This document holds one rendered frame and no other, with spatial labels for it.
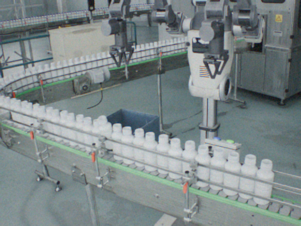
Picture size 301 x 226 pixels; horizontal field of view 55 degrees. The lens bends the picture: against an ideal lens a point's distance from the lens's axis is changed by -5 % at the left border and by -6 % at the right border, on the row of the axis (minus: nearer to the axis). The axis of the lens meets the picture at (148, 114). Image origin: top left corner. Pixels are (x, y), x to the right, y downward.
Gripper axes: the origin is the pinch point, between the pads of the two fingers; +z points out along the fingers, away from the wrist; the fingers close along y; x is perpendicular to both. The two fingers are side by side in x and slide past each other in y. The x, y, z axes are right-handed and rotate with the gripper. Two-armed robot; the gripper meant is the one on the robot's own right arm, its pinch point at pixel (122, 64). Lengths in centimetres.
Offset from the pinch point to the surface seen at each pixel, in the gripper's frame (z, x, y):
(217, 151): 24, 53, 16
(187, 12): 13, -248, -569
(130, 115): 49, -34, -46
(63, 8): -3, -815, -682
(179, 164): 33, 38, 16
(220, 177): 34, 55, 16
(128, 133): 25.5, 13.0, 15.7
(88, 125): 26.4, -10.7, 15.9
